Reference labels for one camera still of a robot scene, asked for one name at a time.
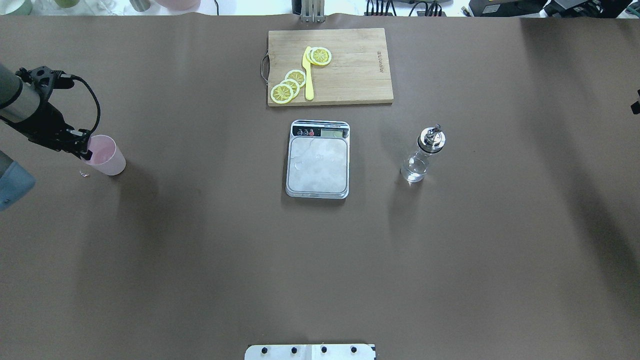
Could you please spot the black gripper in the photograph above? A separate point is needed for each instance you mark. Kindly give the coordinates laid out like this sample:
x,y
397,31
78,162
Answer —
x,y
46,123

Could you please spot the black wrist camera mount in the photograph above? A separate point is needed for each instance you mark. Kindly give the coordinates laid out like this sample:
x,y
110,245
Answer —
x,y
39,83

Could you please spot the wooden cutting board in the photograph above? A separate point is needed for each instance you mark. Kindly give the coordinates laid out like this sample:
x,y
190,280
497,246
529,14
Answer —
x,y
359,72

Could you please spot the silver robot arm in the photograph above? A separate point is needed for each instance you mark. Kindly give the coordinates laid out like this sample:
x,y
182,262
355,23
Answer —
x,y
26,108

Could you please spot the glass sauce bottle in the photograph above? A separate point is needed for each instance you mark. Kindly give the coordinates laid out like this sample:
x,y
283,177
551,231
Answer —
x,y
429,142

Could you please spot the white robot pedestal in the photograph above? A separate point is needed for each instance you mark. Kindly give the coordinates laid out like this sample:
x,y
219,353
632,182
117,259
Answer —
x,y
321,351

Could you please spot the silver kitchen scale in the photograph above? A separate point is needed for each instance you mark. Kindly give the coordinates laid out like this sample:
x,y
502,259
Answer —
x,y
318,160

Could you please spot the yellow plastic knife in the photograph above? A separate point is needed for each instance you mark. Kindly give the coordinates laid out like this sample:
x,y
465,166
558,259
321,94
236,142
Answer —
x,y
307,66

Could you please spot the lemon slice middle of row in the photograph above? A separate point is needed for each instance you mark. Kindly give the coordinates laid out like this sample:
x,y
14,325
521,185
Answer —
x,y
294,85

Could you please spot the pink plastic cup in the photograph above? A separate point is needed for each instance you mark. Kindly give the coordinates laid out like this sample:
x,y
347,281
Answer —
x,y
107,157

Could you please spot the aluminium frame post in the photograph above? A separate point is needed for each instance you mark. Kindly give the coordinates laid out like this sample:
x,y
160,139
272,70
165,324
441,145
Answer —
x,y
312,11

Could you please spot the lemon slice near knife tip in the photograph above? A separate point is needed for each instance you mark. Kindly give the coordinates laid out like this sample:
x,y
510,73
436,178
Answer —
x,y
320,56

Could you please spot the lemon slice row inner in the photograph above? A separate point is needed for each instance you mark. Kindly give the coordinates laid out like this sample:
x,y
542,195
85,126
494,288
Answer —
x,y
296,75

